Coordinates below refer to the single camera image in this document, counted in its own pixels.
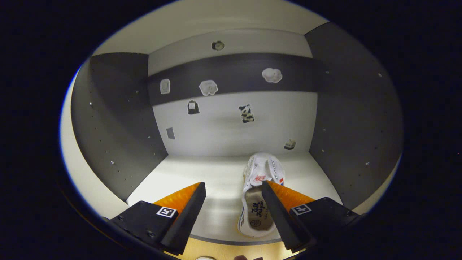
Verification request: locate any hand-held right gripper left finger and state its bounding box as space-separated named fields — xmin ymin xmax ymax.
xmin=103 ymin=182 xmax=207 ymax=256

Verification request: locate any white and grey shoe cabinet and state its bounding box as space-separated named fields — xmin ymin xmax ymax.
xmin=70 ymin=2 xmax=403 ymax=246

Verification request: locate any white cabinet shelf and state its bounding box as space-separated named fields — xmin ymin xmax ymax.
xmin=92 ymin=0 xmax=329 ymax=56
xmin=126 ymin=152 xmax=343 ymax=246

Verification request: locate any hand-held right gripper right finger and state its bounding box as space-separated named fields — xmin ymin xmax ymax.
xmin=261 ymin=180 xmax=361 ymax=253

